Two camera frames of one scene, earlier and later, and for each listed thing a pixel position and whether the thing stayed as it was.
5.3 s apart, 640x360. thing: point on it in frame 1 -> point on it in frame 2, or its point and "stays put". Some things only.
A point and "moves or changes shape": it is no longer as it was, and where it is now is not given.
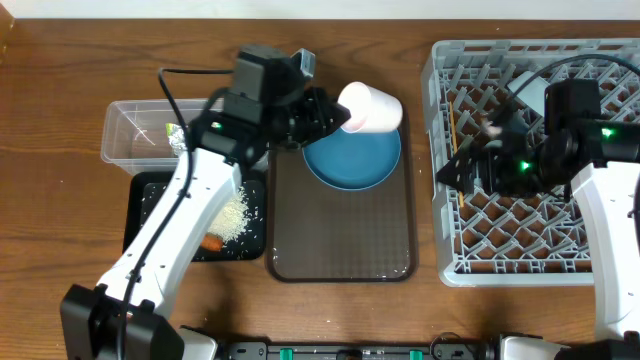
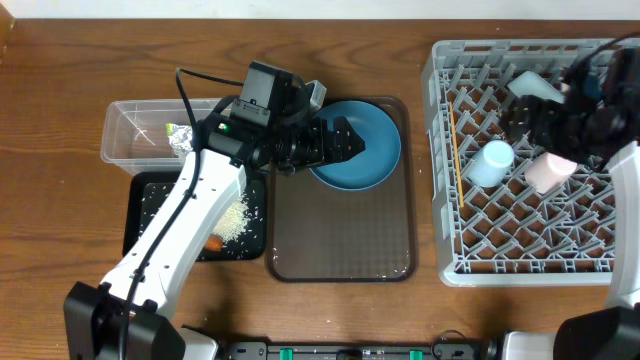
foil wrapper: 176,137 stays put
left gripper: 318,104 -> 323,152
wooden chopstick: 455,144 stays put
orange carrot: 212,242 stays put
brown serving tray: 318,233 stays put
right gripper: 469,159 -> 545,112
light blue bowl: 534,93 stays put
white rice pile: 233,219 stays put
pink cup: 372,110 moves or changes shape
